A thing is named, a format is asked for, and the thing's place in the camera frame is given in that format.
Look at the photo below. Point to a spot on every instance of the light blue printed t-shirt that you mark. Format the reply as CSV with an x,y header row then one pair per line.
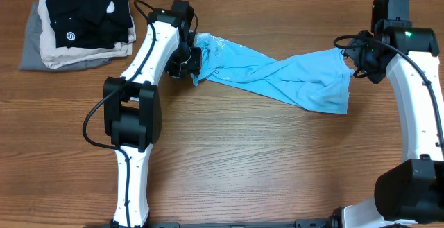
x,y
317,82

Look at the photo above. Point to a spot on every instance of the folded grey garment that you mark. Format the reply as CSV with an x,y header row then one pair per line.
x,y
31,58

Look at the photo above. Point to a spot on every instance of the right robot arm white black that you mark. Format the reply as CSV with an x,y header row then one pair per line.
x,y
412,192

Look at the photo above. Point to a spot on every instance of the folded beige garment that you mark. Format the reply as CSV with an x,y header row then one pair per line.
x,y
55,58

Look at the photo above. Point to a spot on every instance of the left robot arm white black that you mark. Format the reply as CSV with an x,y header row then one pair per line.
x,y
132,109

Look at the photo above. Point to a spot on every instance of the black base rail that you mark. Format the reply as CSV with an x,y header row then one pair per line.
x,y
299,223

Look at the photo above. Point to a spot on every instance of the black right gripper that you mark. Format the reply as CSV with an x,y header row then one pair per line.
x,y
352,51

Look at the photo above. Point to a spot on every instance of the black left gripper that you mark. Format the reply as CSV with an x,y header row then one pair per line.
x,y
194,66

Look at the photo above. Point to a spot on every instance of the black polo shirt with logo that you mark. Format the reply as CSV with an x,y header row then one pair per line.
x,y
89,24

